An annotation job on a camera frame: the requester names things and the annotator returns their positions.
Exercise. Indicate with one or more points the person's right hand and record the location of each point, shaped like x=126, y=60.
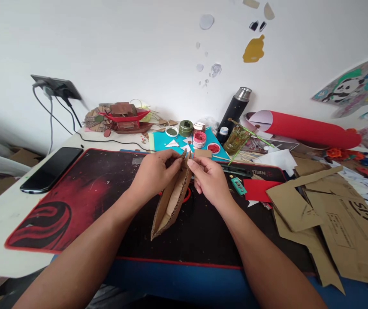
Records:
x=211, y=182

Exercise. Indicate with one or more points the person's left hand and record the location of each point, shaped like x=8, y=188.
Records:
x=155, y=173

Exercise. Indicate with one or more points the corrugated cardboard boat hull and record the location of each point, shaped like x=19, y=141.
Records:
x=171, y=206

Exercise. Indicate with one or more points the thin wooden stick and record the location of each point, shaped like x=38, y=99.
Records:
x=222, y=158

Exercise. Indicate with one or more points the green lighter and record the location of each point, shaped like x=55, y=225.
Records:
x=238, y=187

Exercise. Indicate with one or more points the black utility knife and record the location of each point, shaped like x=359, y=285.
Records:
x=237, y=170

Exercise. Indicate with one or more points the small cardboard rectangle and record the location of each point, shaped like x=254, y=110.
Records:
x=202, y=154

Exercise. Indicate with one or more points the blue paper sheet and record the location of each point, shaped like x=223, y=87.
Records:
x=161, y=141

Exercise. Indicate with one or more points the lid with red paint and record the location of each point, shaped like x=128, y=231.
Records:
x=214, y=148

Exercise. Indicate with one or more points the white paper triangle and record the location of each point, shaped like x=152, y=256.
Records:
x=172, y=143

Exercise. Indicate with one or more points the red paint jar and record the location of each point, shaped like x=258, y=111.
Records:
x=199, y=139

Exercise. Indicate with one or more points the white lid with green paint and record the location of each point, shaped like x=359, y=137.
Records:
x=171, y=131

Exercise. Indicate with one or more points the glass of paint brushes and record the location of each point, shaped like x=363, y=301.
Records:
x=237, y=138

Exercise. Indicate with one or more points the red paper piece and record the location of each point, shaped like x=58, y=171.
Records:
x=261, y=191

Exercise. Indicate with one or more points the green stick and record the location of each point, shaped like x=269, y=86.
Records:
x=248, y=143

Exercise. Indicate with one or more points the green paint jar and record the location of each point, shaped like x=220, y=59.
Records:
x=186, y=128

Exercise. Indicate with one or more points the cardboard and red model boat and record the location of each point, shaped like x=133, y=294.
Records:
x=123, y=119

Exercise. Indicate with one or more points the black and red desk mat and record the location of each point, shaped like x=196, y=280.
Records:
x=84, y=196

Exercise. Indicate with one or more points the black thermos flask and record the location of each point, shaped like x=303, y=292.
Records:
x=234, y=109

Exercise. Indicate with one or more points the black smartphone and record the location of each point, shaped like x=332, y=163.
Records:
x=50, y=170

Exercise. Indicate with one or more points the red paper roll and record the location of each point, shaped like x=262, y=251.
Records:
x=306, y=128

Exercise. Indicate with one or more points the pile of cut cardboard sheets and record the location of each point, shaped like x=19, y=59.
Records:
x=332, y=219

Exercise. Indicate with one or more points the cardboard box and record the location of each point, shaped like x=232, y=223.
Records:
x=24, y=156

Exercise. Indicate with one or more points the person's legs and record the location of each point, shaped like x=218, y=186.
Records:
x=110, y=297

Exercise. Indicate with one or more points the panda poster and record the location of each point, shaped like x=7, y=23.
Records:
x=354, y=87

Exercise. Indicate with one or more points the black wall socket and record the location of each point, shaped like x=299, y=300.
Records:
x=58, y=85

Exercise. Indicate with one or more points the yellow wall sticker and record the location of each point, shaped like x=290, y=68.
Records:
x=253, y=50

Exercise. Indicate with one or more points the round white wall sticker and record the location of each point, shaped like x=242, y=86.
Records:
x=206, y=21

